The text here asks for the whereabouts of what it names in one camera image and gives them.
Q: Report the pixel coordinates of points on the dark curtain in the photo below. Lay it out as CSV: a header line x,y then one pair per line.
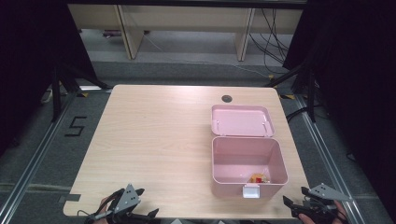
x,y
358,77
28,62

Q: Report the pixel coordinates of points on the beige wooden desk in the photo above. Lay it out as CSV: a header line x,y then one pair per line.
x,y
186,18

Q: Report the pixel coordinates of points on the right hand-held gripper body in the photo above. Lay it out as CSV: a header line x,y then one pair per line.
x,y
327,193

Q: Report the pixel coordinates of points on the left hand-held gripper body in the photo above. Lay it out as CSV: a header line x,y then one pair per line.
x,y
129,197

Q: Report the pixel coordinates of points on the person's right hand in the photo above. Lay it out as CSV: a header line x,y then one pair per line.
x,y
341,214

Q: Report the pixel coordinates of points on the pink plastic storage box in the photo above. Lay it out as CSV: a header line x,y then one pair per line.
x,y
243,155

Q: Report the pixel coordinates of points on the black metal stand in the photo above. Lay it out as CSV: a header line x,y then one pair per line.
x,y
311,93
56,96

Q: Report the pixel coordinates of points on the person's left hand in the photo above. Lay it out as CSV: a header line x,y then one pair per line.
x,y
103,203

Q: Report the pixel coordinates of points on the dark round table grommet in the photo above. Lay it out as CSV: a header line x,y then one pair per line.
x,y
226,98

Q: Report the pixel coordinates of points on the aluminium floor rail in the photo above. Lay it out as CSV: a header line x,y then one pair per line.
x,y
34,161
327,161

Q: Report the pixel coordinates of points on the grey floor tape strip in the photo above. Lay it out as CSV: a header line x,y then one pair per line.
x,y
70,198

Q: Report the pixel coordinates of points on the white power strip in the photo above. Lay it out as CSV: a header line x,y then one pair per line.
x,y
46,96

